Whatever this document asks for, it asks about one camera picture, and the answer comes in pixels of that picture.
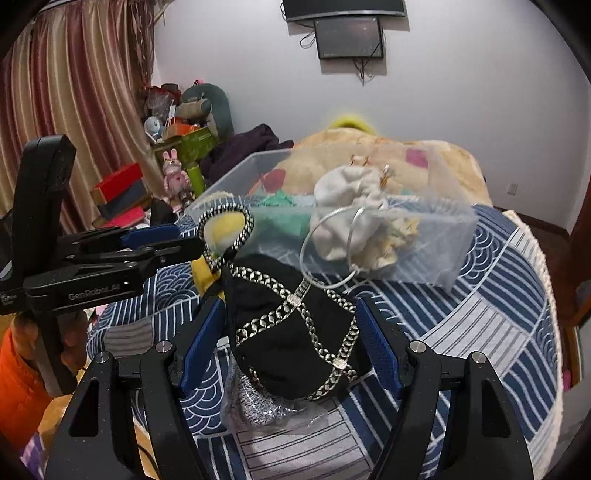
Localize striped pink brown curtain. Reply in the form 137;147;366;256
1;1;163;233

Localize red and grey boxes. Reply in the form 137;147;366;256
90;163;151;228

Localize green knitted sock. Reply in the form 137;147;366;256
250;189;315;239

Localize yellow white floral cloth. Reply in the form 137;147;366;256
363;218;420;271

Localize black bag with silver chain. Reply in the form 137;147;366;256
195;203;372;401

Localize beige patchwork fleece blanket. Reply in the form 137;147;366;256
249;127;493;208

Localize wall power socket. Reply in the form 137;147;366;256
507;183;518;196

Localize person's left hand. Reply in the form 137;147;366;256
10;310;87;375

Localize dark purple garment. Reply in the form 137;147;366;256
200;124;294;185

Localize clear plastic storage box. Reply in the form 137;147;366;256
188;144;477;289

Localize pink bunny toy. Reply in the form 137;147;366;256
161;148;192;206

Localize yellow plush pillow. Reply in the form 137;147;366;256
329;115;376;135

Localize large wall television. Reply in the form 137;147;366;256
281;0;407;21

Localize blue white patterned bedspread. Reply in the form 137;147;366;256
85;193;565;480

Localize green cardboard box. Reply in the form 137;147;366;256
152;127;218;167

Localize white drawstring pouch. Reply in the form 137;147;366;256
298;165;391;291

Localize grey green plush dinosaur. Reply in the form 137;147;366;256
175;83;235;141

